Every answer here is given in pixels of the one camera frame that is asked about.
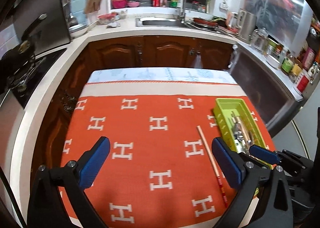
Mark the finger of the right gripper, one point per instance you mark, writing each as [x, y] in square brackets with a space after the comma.
[264, 154]

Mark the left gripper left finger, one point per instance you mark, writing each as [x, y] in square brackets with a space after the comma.
[46, 208]

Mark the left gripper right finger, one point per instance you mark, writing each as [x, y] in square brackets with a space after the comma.
[274, 208]

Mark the steel soup spoon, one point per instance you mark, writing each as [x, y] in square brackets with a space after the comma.
[238, 134]

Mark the red-banded bamboo chopstick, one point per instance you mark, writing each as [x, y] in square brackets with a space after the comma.
[241, 126]

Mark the grey cabinet with mesh doors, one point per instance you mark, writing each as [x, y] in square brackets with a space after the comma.
[269, 89]

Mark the red white canister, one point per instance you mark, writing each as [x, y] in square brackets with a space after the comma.
[302, 81]

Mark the orange H-pattern cloth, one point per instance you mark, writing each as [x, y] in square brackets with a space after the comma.
[158, 173]

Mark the white bowl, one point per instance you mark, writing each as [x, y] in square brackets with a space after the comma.
[272, 61]

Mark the green label bottle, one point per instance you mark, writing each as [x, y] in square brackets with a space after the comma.
[287, 64]

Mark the glass teapot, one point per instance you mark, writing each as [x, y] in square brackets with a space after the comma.
[259, 39]

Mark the black wok on stove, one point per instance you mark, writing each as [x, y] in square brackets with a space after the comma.
[15, 58]

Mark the steel electric kettle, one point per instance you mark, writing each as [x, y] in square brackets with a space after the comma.
[242, 24]

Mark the red frying pan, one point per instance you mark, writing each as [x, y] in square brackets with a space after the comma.
[204, 22]

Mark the steel sink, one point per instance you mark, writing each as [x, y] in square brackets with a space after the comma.
[159, 22]

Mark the pink bowl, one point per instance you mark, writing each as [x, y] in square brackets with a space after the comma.
[118, 4]

